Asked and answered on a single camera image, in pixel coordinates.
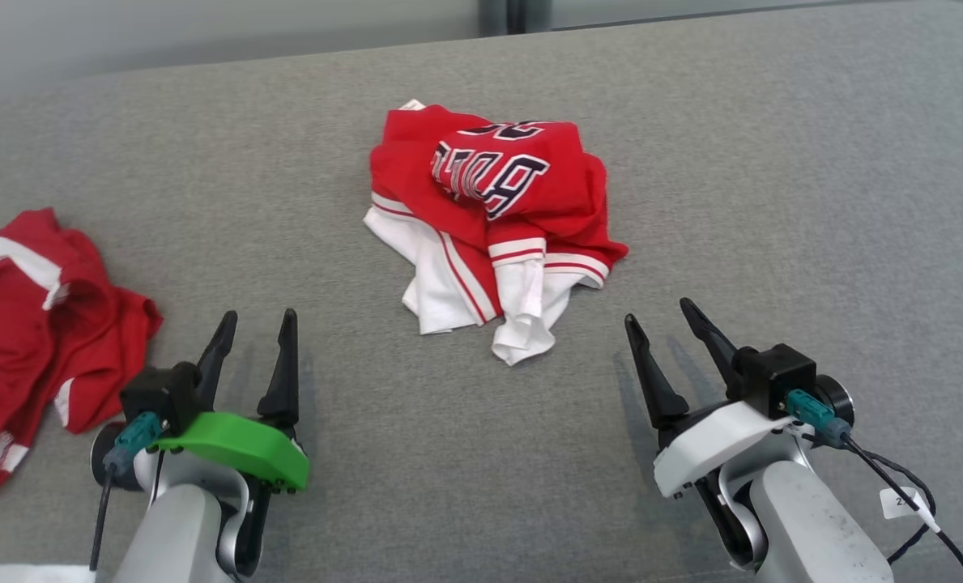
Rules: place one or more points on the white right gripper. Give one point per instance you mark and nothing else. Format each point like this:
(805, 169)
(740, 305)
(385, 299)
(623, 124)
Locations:
(712, 445)

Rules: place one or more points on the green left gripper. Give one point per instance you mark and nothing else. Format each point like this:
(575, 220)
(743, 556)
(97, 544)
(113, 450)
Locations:
(238, 449)

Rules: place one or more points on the red shorts with white stripe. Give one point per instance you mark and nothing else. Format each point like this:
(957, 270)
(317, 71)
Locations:
(36, 348)

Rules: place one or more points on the red white baseball jersey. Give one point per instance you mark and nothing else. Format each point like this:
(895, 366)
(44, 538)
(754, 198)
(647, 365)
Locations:
(521, 186)

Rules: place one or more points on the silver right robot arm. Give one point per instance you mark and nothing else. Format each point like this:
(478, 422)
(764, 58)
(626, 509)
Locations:
(813, 526)

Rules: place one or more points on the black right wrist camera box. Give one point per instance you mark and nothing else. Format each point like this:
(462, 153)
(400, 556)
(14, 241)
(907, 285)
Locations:
(777, 376)

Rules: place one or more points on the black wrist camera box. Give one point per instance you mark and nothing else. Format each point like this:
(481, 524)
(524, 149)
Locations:
(777, 376)
(157, 393)

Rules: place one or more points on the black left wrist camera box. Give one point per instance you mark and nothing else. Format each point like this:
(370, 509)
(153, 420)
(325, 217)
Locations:
(157, 393)

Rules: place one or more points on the grey metal post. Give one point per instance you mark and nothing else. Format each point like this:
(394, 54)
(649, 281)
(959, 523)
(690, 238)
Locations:
(513, 14)

